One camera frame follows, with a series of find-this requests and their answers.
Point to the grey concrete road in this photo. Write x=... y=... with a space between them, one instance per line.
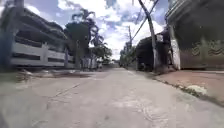
x=110 y=100

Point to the group of trees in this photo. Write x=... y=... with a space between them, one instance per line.
x=80 y=36

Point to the leaning utility pole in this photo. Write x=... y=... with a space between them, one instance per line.
x=152 y=36

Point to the roadside verge with debris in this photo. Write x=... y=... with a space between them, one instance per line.
x=40 y=75

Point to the building with white banded fence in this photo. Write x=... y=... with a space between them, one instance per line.
x=36 y=53

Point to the reddish paved driveway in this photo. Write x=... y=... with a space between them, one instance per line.
x=203 y=81

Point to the wall with ornamented brown gate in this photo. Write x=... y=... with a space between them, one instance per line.
x=200 y=40

